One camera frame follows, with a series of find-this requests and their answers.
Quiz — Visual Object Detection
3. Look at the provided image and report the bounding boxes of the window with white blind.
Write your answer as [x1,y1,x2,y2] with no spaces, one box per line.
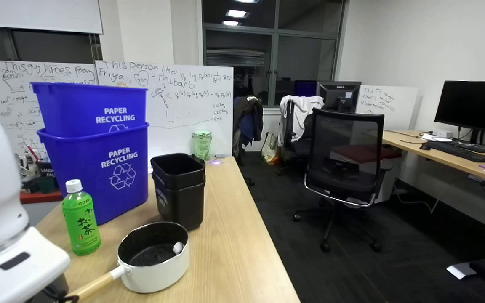
[0,0,103,64]

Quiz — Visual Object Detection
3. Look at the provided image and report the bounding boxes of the window with dark glass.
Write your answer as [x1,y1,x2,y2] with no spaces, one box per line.
[202,0,349,108]

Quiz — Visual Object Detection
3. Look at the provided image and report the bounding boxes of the black mesh office chair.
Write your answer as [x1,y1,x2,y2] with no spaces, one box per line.
[293,108,393,253]

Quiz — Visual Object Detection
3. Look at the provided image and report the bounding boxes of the shopping bag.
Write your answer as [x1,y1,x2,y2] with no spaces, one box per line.
[261,132,280,165]

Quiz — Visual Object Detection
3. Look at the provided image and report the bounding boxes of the office chair with dark jackets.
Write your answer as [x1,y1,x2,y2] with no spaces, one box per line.
[232,96,264,186]

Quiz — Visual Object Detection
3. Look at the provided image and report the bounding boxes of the large black monitor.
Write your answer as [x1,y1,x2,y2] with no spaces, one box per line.
[434,81,485,146]

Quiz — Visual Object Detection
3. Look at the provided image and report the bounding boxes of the monitor with blue screen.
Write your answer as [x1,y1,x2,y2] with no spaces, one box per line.
[294,80,319,98]

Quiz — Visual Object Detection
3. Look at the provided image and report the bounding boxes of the green translucent jar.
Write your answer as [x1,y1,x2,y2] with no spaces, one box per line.
[192,130,212,161]

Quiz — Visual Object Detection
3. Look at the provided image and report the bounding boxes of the black keyboard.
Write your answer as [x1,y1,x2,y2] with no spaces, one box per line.
[426,141,485,163]

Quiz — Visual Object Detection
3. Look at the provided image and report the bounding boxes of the white pot with wooden handle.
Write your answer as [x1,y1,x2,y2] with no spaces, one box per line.
[68,222,190,302]

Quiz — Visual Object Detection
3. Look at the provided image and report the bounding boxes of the green tea bottle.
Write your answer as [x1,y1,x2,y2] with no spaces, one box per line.
[61,179,101,256]

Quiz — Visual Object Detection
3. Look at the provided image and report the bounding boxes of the black waste bin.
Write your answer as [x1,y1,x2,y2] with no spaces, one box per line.
[150,153,206,190]
[152,171,206,231]

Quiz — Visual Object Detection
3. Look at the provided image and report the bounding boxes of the small whiteboard with writing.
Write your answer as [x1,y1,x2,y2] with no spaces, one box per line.
[355,85,419,131]

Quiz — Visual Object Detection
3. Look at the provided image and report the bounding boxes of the office chair with white garment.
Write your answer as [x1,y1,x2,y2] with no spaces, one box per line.
[277,95,325,176]

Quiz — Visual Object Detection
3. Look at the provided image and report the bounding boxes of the heap of desk clutter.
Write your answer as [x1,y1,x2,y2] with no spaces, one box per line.
[13,144,64,205]

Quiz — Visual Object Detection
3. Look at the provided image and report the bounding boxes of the cabinet with red cushion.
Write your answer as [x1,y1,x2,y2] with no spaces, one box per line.
[330,144,402,204]

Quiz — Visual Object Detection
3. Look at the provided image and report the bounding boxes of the small black monitor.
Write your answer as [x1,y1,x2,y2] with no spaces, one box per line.
[316,81,362,113]

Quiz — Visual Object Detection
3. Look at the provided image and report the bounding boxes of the wooden office desk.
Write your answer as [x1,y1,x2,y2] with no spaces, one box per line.
[381,130,485,186]

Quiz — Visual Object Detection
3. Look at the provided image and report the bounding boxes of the blue recycling bin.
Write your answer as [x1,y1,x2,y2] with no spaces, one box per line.
[31,82,148,138]
[37,123,150,226]

